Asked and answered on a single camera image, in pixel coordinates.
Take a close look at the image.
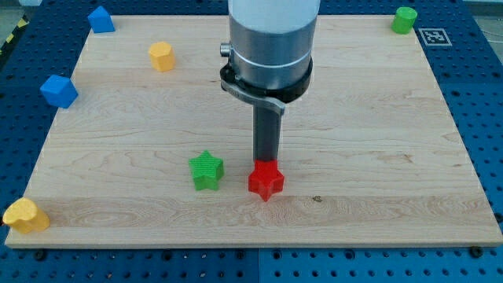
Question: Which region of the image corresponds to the green cylinder block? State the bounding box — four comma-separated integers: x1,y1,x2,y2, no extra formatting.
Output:
391,6,418,35

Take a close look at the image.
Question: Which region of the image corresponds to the blue cube block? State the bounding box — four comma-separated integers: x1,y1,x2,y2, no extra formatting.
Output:
39,75,78,108

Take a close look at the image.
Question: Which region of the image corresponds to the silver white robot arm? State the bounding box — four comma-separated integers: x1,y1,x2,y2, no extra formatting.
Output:
220,0,321,162

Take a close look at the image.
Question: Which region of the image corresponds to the blue pentagon block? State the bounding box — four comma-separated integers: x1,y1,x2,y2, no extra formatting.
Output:
87,6,115,33

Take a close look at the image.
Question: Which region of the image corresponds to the green star block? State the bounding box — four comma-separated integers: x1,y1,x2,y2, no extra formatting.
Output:
189,150,225,191

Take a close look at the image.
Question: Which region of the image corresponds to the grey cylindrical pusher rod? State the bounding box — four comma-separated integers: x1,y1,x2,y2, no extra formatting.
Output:
253,106,281,161

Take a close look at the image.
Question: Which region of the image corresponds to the wooden board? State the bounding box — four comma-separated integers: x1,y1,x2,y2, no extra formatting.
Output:
6,16,502,249

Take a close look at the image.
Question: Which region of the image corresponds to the yellow heart block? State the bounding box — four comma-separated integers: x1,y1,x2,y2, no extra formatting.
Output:
3,197,50,233

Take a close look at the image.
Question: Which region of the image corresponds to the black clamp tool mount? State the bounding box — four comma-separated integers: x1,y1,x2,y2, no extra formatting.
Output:
219,59,314,116

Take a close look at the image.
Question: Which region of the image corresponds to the white fiducial marker tag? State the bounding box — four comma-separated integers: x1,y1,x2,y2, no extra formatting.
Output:
418,28,452,46

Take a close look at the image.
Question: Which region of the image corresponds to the red star block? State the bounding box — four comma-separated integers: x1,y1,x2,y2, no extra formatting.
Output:
248,160,285,202

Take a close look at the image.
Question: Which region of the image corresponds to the yellow hexagon block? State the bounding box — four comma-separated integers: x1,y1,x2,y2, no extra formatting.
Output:
149,42,176,72

